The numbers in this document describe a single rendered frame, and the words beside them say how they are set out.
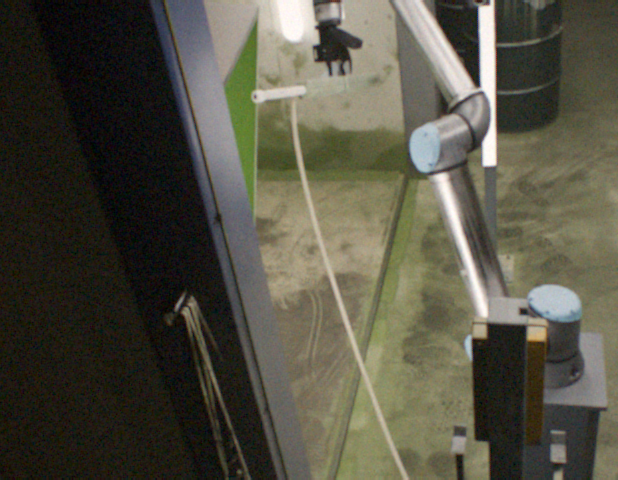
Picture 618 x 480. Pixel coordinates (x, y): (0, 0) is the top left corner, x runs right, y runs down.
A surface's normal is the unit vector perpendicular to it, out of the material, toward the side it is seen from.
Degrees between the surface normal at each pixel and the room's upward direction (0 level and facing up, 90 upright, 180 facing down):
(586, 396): 0
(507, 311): 0
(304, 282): 0
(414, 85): 90
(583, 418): 90
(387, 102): 90
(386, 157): 90
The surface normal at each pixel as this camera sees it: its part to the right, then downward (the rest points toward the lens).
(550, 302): -0.07, -0.83
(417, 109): -0.23, 0.60
